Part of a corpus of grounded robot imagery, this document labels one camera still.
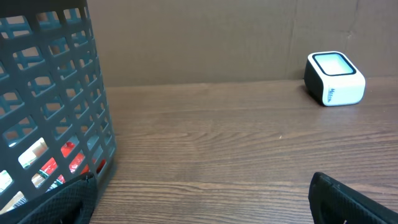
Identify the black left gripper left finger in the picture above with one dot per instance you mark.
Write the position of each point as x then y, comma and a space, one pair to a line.
72, 202

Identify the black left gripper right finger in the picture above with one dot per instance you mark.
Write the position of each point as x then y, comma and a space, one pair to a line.
333, 202

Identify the grey plastic mesh basket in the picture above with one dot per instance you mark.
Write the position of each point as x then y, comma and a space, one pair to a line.
52, 92

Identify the white barcode scanner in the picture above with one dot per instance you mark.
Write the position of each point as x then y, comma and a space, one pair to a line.
333, 80

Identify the red orange pasta packet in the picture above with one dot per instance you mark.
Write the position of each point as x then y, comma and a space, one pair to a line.
49, 167

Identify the brown cardboard backboard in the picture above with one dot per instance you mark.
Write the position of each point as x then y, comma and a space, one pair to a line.
168, 42

